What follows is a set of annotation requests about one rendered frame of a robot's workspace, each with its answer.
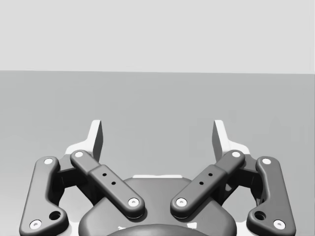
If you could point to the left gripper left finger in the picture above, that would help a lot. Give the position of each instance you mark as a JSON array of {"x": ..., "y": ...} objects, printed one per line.
[{"x": 43, "y": 191}]

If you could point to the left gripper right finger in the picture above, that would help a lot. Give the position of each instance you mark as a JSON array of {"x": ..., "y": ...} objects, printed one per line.
[{"x": 273, "y": 191}]

